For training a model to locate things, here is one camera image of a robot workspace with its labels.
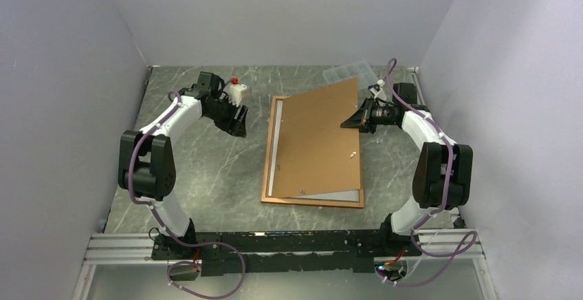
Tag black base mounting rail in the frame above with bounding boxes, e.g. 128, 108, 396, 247
151, 227, 421, 277

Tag orange wooden picture frame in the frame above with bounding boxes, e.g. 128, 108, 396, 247
261, 96, 366, 209

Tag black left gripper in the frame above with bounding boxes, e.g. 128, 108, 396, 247
206, 96, 249, 138

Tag brown frame backing board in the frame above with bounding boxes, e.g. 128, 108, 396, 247
273, 78, 362, 198

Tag clear plastic organizer box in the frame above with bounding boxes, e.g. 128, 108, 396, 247
322, 61, 379, 90

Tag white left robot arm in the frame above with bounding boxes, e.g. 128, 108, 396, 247
118, 72, 250, 259

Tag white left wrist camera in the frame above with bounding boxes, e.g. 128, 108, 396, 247
223, 77, 252, 107

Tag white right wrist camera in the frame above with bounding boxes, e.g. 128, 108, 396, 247
367, 79, 391, 106

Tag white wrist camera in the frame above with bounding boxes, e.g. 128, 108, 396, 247
223, 77, 252, 107
367, 79, 391, 106

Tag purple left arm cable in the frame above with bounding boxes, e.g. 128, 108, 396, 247
126, 90, 245, 299

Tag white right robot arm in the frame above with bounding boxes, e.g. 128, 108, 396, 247
340, 80, 473, 255

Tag sunset photo print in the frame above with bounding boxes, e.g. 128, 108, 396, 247
263, 96, 360, 203

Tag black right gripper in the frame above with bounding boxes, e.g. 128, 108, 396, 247
340, 96, 395, 134

